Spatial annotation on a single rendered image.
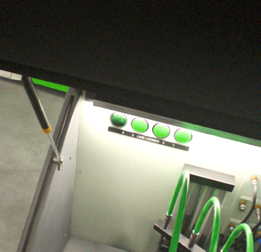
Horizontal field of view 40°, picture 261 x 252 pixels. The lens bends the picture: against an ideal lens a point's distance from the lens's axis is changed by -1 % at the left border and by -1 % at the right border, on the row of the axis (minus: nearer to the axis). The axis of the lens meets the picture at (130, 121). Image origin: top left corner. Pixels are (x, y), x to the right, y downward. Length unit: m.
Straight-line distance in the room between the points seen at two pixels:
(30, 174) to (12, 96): 1.10
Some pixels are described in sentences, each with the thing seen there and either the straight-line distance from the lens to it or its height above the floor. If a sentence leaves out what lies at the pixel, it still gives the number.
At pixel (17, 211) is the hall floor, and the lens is 2.55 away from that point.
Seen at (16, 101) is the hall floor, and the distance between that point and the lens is 3.58.
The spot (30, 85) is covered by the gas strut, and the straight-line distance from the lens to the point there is 0.66.
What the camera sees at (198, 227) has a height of 1.19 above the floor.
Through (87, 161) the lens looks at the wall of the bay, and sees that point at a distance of 1.10.
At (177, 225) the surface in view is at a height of 1.40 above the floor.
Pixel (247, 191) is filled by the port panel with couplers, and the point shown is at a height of 1.25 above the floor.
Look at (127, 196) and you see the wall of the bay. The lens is 1.16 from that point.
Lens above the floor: 1.93
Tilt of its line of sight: 35 degrees down
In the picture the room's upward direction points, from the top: 10 degrees clockwise
